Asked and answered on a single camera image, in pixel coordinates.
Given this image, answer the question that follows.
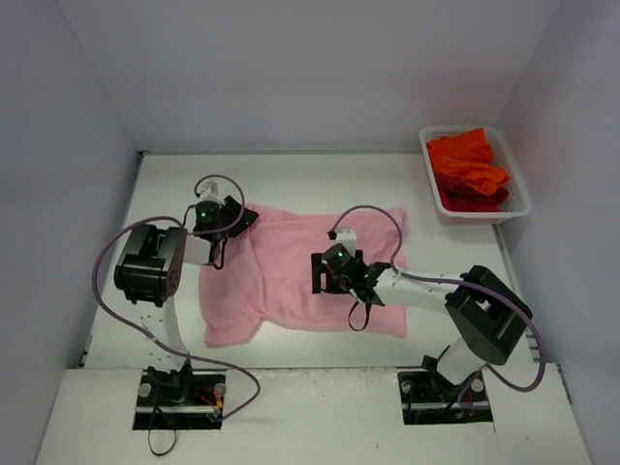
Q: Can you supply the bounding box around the pink t shirt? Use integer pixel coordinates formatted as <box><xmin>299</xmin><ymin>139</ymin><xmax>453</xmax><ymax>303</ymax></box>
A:
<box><xmin>199</xmin><ymin>204</ymin><xmax>407</xmax><ymax>348</ymax></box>

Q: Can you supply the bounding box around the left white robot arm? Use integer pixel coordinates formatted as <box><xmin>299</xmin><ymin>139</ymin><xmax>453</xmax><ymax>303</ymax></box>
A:
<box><xmin>113</xmin><ymin>196</ymin><xmax>260</xmax><ymax>407</ymax></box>

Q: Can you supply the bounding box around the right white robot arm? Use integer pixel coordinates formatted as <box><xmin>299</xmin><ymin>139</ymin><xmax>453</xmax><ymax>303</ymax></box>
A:
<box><xmin>311</xmin><ymin>244</ymin><xmax>532</xmax><ymax>399</ymax></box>

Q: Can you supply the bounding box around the dark red t shirt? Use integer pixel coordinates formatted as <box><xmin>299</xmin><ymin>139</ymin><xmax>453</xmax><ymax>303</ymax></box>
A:
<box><xmin>440</xmin><ymin>188</ymin><xmax>510</xmax><ymax>212</ymax></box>

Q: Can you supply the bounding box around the orange t shirt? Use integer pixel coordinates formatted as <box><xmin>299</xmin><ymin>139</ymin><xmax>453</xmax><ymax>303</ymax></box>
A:
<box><xmin>425</xmin><ymin>128</ymin><xmax>512</xmax><ymax>196</ymax></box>

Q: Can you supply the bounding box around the white plastic basket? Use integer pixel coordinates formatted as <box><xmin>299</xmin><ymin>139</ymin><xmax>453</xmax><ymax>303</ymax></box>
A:
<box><xmin>419</xmin><ymin>126</ymin><xmax>531</xmax><ymax>225</ymax></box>

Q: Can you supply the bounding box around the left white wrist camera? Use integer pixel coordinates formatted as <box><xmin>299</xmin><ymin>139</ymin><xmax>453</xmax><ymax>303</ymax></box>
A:
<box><xmin>194</xmin><ymin>179</ymin><xmax>224</xmax><ymax>204</ymax></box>

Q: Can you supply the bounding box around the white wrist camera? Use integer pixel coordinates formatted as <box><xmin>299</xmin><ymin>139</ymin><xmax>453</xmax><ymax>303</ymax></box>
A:
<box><xmin>194</xmin><ymin>179</ymin><xmax>224</xmax><ymax>204</ymax></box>
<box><xmin>327</xmin><ymin>228</ymin><xmax>357</xmax><ymax>256</ymax></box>

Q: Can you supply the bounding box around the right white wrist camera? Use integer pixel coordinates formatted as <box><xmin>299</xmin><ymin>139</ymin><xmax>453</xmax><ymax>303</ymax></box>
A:
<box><xmin>327</xmin><ymin>228</ymin><xmax>357</xmax><ymax>256</ymax></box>

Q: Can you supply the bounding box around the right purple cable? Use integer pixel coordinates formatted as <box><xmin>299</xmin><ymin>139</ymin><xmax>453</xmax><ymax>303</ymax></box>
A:
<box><xmin>327</xmin><ymin>204</ymin><xmax>546</xmax><ymax>408</ymax></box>

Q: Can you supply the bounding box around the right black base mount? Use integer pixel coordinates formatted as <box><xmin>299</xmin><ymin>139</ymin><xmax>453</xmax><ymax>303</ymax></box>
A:
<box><xmin>397</xmin><ymin>370</ymin><xmax>493</xmax><ymax>426</ymax></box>

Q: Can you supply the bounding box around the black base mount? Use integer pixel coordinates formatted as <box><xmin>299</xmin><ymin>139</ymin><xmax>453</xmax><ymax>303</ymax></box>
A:
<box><xmin>397</xmin><ymin>370</ymin><xmax>493</xmax><ymax>426</ymax></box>
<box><xmin>132</xmin><ymin>370</ymin><xmax>226</xmax><ymax>431</ymax></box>

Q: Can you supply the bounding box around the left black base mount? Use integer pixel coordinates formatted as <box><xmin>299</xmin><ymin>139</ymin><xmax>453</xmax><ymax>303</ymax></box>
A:
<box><xmin>132</xmin><ymin>370</ymin><xmax>226</xmax><ymax>431</ymax></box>

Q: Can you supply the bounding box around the thin black cable loop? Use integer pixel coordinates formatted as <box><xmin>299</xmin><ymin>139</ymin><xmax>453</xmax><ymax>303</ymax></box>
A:
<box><xmin>146</xmin><ymin>402</ymin><xmax>179</xmax><ymax>457</ymax></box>

